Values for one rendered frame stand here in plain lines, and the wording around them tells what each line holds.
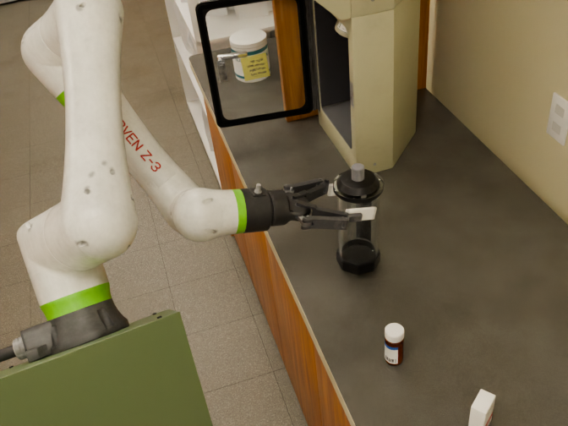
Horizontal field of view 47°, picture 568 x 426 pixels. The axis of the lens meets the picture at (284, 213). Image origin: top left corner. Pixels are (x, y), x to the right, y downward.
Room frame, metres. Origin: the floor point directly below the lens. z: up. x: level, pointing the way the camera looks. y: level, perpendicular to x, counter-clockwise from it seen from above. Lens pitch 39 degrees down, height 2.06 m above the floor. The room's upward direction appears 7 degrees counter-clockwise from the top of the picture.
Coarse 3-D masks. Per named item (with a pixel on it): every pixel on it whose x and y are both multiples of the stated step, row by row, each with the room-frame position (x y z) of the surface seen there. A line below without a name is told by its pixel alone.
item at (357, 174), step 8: (352, 168) 1.11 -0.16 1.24; (360, 168) 1.11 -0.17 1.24; (344, 176) 1.13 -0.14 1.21; (352, 176) 1.11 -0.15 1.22; (360, 176) 1.11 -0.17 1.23; (368, 176) 1.12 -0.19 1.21; (336, 184) 1.12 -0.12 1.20; (344, 184) 1.10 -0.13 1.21; (352, 184) 1.10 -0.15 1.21; (360, 184) 1.09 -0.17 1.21; (368, 184) 1.09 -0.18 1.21; (376, 184) 1.10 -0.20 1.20; (344, 192) 1.09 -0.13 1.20; (352, 192) 1.08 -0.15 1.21; (360, 192) 1.08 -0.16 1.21; (368, 192) 1.08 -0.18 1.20
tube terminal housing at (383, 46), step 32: (352, 0) 1.48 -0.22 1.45; (384, 0) 1.50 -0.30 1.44; (416, 0) 1.64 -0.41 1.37; (352, 32) 1.48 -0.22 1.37; (384, 32) 1.50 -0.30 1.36; (416, 32) 1.65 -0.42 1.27; (352, 64) 1.48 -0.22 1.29; (384, 64) 1.50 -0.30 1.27; (416, 64) 1.66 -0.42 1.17; (384, 96) 1.50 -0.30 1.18; (416, 96) 1.67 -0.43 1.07; (352, 128) 1.50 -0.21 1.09; (384, 128) 1.50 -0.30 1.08; (352, 160) 1.51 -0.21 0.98; (384, 160) 1.50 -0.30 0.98
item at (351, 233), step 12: (336, 180) 1.14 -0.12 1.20; (336, 192) 1.10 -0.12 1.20; (348, 204) 1.08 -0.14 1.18; (360, 204) 1.07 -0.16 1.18; (372, 204) 1.08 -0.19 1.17; (348, 228) 1.08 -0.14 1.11; (360, 228) 1.07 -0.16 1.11; (372, 228) 1.08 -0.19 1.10; (348, 240) 1.08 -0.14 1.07; (360, 240) 1.07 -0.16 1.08; (372, 240) 1.08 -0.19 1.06; (348, 252) 1.08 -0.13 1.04; (360, 252) 1.07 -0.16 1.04; (372, 252) 1.08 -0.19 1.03; (360, 264) 1.07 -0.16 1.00
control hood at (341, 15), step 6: (318, 0) 1.47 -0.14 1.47; (324, 0) 1.47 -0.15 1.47; (330, 0) 1.47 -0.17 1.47; (336, 0) 1.48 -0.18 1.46; (342, 0) 1.48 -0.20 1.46; (348, 0) 1.48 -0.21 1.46; (324, 6) 1.47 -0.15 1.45; (330, 6) 1.47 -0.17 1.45; (336, 6) 1.48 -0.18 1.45; (342, 6) 1.48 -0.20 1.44; (348, 6) 1.48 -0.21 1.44; (330, 12) 1.48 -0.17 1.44; (336, 12) 1.48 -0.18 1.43; (342, 12) 1.48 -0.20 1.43; (348, 12) 1.48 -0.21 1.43; (342, 18) 1.48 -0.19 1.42; (348, 18) 1.48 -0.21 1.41
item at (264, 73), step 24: (288, 0) 1.78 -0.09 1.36; (216, 24) 1.76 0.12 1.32; (240, 24) 1.76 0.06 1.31; (264, 24) 1.77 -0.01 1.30; (288, 24) 1.78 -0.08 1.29; (216, 48) 1.76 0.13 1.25; (240, 48) 1.76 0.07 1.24; (264, 48) 1.77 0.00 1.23; (288, 48) 1.78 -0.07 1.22; (216, 72) 1.76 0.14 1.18; (240, 72) 1.76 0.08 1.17; (264, 72) 1.77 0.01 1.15; (288, 72) 1.77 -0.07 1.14; (240, 96) 1.76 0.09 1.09; (264, 96) 1.77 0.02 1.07; (288, 96) 1.77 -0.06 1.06
